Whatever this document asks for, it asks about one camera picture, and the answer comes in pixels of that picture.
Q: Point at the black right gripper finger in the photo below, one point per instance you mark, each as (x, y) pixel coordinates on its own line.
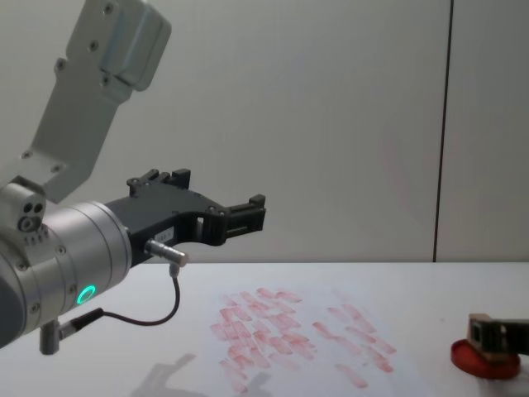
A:
(516, 337)

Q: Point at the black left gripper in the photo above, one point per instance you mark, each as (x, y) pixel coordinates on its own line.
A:
(165, 213)

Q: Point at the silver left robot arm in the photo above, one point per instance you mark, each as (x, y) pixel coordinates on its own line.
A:
(78, 248)

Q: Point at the round red ink pad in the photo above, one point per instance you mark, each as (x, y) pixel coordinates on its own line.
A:
(475, 364)

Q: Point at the white paper, red stamp marks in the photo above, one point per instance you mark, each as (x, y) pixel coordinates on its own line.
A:
(289, 326)

